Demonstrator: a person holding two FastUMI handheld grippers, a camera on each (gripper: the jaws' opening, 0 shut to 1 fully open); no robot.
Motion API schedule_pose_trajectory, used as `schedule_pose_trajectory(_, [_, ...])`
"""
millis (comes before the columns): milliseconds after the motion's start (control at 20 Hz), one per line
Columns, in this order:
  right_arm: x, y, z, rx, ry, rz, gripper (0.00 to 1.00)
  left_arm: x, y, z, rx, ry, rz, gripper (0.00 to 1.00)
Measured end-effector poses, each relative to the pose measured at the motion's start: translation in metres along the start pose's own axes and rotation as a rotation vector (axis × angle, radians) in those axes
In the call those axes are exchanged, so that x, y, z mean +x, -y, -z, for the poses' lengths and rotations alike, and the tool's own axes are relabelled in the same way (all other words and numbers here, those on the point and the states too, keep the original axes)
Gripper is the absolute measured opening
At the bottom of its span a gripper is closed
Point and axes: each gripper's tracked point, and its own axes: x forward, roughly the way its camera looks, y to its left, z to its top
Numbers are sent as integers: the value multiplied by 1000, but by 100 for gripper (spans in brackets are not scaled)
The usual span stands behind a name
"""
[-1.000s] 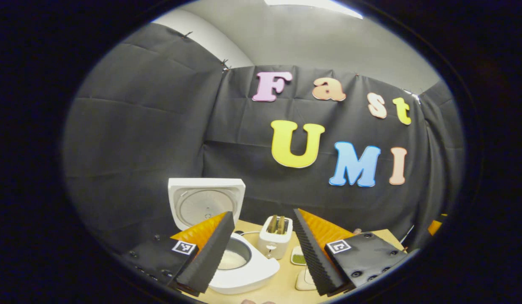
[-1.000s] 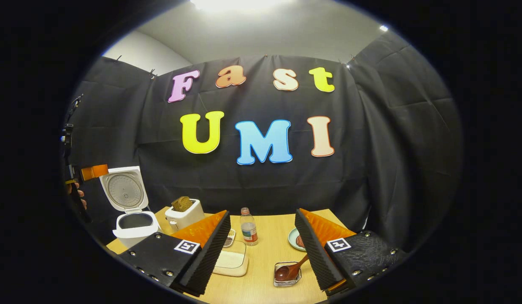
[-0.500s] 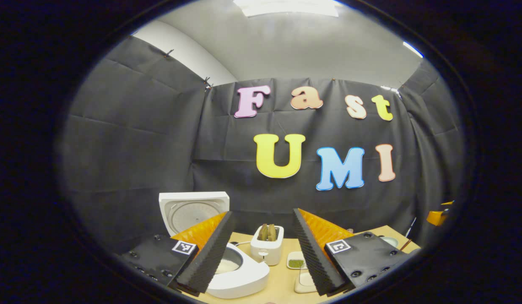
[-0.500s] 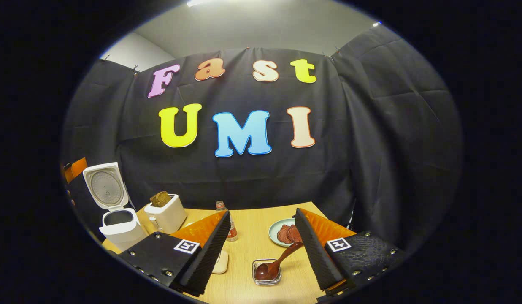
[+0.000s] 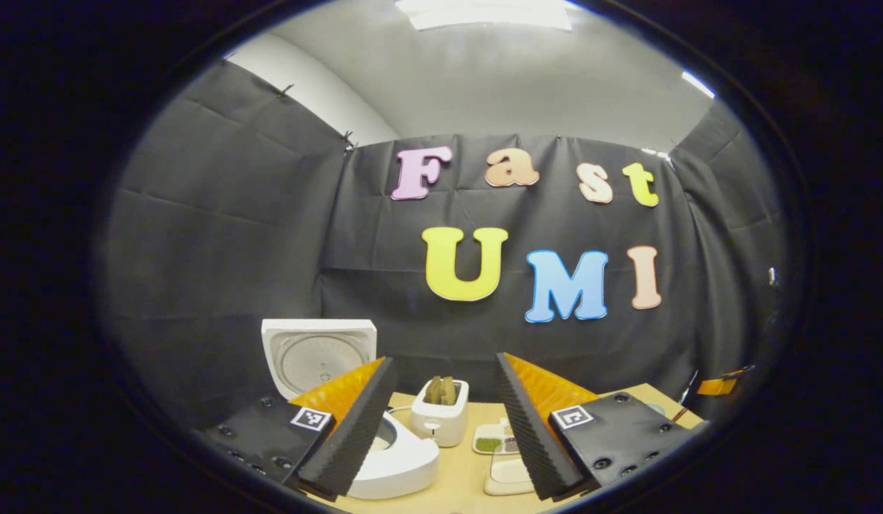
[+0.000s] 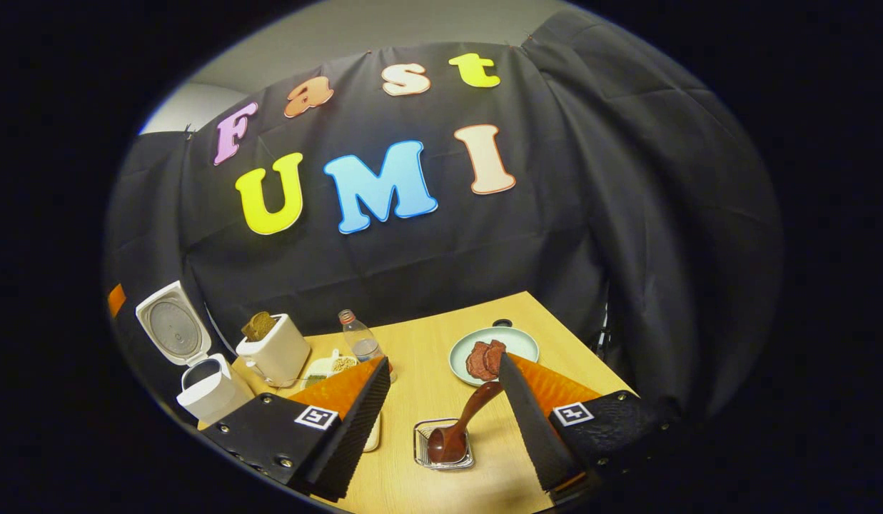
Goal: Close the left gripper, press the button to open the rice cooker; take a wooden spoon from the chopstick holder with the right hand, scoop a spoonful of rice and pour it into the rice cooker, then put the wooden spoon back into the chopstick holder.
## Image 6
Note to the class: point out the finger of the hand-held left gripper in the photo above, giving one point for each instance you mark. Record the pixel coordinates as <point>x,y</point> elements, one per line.
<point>116,300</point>

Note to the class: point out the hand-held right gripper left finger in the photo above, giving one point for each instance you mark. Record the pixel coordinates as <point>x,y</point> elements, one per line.
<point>355,435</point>

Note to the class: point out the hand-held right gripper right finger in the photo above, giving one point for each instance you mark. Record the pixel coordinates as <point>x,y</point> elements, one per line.
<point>534,428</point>

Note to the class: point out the clear container of rice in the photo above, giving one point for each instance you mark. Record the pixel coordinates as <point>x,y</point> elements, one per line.
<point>372,432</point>

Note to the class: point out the brown wooden spoon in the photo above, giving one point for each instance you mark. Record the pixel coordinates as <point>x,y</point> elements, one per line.
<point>448,442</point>

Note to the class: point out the white rice cooker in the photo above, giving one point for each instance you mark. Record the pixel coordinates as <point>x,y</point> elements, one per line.
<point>213,396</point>

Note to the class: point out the white divided grain tray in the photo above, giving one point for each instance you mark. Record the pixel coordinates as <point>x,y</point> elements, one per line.
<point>327,365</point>

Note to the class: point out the red meat slice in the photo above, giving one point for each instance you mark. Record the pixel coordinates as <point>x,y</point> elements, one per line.
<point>475,363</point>
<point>497,353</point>

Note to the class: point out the pale green plate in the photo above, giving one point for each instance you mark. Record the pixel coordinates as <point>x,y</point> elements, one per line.
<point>516,343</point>

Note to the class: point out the clear plastic bottle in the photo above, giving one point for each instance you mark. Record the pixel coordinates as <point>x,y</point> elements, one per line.
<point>359,339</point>

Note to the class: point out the white toaster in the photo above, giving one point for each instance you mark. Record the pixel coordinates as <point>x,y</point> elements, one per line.
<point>280,357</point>

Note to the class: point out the brown bread slice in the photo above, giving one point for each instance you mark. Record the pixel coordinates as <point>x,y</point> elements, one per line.
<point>259,327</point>

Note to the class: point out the black backdrop cloth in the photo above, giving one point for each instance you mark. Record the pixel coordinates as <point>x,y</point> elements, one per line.
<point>441,264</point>

